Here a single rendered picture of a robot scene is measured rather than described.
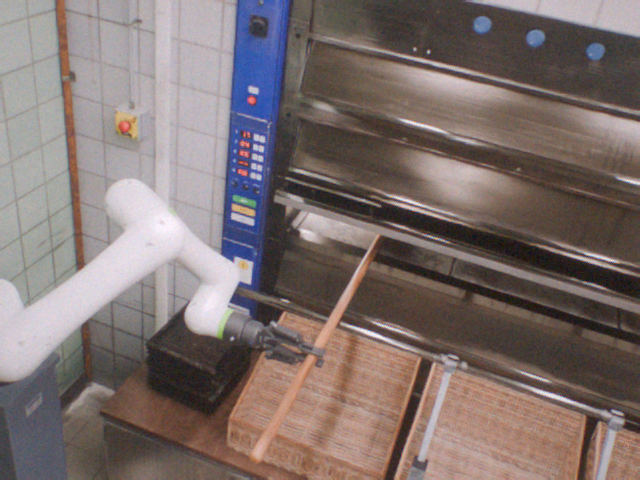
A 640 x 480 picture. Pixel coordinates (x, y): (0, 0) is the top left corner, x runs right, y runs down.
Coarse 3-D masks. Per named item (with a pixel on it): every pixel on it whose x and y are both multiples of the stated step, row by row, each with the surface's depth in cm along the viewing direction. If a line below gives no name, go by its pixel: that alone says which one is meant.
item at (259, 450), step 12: (372, 252) 235; (360, 264) 228; (360, 276) 222; (348, 288) 215; (348, 300) 211; (336, 312) 204; (336, 324) 201; (324, 336) 194; (312, 360) 186; (300, 372) 181; (300, 384) 178; (288, 396) 173; (288, 408) 171; (276, 420) 166; (264, 432) 163; (276, 432) 164; (264, 444) 159; (252, 456) 157
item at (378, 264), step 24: (288, 240) 244; (312, 240) 241; (384, 264) 235; (408, 264) 237; (432, 288) 232; (456, 288) 229; (480, 288) 231; (504, 312) 227; (528, 312) 224; (552, 312) 225; (600, 336) 219; (624, 336) 219
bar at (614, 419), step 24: (240, 288) 213; (312, 312) 208; (360, 336) 205; (384, 336) 203; (432, 360) 200; (456, 360) 199; (504, 384) 195; (528, 384) 194; (576, 408) 191; (600, 408) 190; (432, 432) 195; (600, 456) 190
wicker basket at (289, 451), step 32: (288, 320) 257; (352, 352) 252; (384, 352) 249; (256, 384) 246; (288, 384) 261; (320, 384) 260; (352, 384) 256; (384, 384) 253; (256, 416) 246; (288, 416) 248; (320, 416) 250; (384, 416) 254; (288, 448) 235; (320, 448) 238; (384, 448) 241
